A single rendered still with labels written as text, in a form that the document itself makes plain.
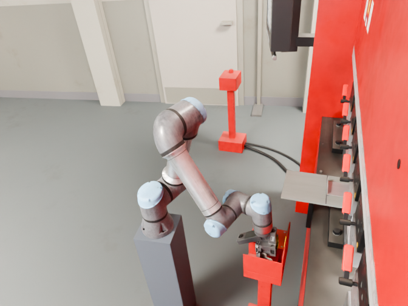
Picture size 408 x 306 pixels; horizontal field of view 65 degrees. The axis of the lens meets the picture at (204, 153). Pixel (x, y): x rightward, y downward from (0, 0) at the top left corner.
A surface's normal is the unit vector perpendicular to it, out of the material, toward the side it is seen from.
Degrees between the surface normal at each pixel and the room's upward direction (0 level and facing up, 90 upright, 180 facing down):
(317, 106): 90
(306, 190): 0
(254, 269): 90
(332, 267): 0
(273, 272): 90
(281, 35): 90
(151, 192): 8
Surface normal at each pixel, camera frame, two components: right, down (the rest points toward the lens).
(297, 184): -0.08, -0.82
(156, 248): -0.23, 0.57
